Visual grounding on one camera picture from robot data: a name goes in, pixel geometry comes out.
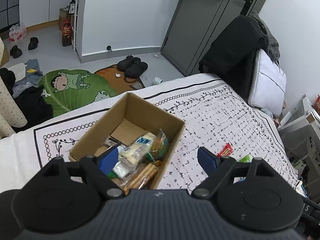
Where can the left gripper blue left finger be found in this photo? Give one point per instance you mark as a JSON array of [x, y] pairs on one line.
[[107, 160]]

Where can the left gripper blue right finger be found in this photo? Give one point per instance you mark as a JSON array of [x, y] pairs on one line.
[[207, 160]]

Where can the red candy wrapper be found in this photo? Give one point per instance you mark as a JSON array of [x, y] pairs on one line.
[[226, 151]]

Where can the white cracker packet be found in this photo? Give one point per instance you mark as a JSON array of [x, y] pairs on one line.
[[136, 152]]

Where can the green snack packet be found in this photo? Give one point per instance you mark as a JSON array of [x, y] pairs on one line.
[[246, 159]]

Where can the green biscuit packet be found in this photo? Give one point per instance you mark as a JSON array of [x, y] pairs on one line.
[[159, 147]]

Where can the white powder snack packet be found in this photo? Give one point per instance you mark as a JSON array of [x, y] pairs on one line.
[[121, 170]]

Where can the silver black snack packet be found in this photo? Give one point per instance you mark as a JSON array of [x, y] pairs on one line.
[[111, 141]]

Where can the biscuit sticks clear packet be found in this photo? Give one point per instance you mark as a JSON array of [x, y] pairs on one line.
[[142, 175]]

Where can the white patterned bed cover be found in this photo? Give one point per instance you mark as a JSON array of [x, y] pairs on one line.
[[214, 116]]

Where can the brown floor mat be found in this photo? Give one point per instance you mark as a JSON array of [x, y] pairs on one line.
[[118, 81]]

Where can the green cartoon floor rug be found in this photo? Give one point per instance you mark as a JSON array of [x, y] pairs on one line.
[[67, 90]]

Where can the white bedside shelf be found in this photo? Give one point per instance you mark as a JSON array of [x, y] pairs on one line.
[[304, 118]]

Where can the black slipper right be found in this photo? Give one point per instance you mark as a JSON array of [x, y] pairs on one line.
[[136, 70]]

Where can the black slipper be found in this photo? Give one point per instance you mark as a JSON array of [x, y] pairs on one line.
[[136, 70], [124, 64]]

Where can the white pillow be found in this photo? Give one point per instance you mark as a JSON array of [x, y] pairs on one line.
[[268, 85]]

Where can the black slipper left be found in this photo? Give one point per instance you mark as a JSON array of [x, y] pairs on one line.
[[124, 64]]

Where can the dotted cream curtain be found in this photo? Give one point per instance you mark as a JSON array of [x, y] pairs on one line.
[[11, 115]]

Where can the red box on shelf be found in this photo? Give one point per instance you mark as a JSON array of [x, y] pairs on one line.
[[316, 105]]

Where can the black jacket on chair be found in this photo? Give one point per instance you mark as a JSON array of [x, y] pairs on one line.
[[232, 54]]

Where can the pile of clothes on floor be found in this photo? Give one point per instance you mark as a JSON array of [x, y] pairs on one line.
[[28, 96]]

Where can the dark soda bottle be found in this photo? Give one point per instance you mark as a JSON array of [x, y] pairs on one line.
[[67, 33]]

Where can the grey knit garment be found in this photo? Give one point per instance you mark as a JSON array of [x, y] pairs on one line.
[[272, 48]]

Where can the black shoe near cabinet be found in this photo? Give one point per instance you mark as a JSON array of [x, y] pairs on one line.
[[33, 43]]

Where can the black shoe near curtain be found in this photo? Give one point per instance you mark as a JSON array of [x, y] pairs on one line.
[[15, 52]]

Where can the grey door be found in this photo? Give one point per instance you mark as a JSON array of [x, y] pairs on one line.
[[195, 25]]

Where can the brown cardboard box by rack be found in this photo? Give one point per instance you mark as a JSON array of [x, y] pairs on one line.
[[64, 16]]

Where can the spray bottle on rack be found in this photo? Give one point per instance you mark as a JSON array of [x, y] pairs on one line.
[[72, 7]]

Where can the water bottle pack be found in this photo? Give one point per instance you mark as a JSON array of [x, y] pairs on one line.
[[17, 32]]

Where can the white metal rack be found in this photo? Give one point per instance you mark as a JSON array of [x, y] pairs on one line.
[[74, 19]]

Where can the white cabinet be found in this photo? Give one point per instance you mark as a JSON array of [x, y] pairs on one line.
[[34, 12]]

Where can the black door handle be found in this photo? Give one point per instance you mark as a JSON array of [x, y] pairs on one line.
[[246, 7]]

